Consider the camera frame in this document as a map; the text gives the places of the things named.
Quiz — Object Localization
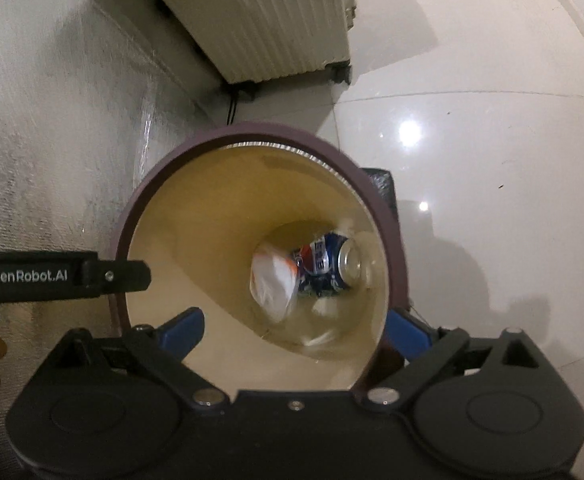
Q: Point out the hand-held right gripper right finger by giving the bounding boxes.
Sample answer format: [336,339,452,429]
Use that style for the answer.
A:
[362,307,547,409]

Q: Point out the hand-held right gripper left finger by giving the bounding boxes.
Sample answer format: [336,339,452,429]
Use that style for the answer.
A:
[47,307,229,409]

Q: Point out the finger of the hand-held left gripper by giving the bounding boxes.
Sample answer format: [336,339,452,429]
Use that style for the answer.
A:
[83,259,151,298]

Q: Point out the purple rimmed round bin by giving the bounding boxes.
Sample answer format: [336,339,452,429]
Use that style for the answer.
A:
[113,122,411,394]

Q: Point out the white plastic bag orange print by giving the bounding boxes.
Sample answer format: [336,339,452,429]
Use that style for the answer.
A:
[249,242,303,324]

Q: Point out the blue soda can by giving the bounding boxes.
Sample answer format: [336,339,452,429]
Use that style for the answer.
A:
[292,232,363,297]

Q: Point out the cream ribbed suitcase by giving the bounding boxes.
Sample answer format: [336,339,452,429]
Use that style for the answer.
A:
[144,0,359,86]

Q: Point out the black cable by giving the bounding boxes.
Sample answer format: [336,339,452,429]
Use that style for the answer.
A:
[224,87,255,126]

